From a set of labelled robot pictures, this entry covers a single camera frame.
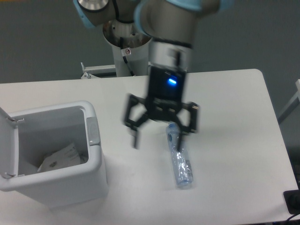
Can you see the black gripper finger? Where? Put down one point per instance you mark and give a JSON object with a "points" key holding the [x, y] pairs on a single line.
{"points": [[135, 115], [192, 109]]}

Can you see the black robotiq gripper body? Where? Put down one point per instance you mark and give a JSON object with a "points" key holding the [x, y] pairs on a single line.
{"points": [[164, 94]]}

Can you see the clear plastic water bottle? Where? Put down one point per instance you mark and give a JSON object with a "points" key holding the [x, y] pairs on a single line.
{"points": [[182, 168]]}

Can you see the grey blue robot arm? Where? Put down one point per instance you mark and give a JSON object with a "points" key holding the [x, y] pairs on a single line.
{"points": [[171, 24]]}

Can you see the white plastic trash can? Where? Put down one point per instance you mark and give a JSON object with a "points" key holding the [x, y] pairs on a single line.
{"points": [[28, 136]]}

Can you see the black device at edge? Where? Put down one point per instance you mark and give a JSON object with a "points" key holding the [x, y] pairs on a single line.
{"points": [[292, 200]]}

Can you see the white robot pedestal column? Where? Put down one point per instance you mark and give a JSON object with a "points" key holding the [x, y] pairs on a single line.
{"points": [[130, 47]]}

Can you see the white metal base frame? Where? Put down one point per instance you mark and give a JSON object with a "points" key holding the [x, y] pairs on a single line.
{"points": [[100, 72]]}

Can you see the white frame at right edge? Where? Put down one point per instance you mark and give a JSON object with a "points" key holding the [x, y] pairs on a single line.
{"points": [[290, 105]]}

